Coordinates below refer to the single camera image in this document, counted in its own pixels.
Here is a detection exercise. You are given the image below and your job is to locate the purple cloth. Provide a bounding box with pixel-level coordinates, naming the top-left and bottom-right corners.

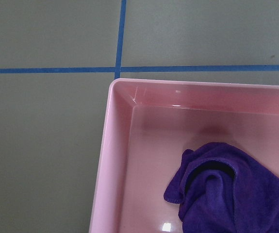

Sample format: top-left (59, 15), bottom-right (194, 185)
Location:
top-left (164, 142), bottom-right (279, 233)

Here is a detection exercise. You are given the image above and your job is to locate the pink plastic bin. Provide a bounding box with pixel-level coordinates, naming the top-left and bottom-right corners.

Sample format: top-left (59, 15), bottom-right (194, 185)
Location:
top-left (89, 78), bottom-right (279, 233)

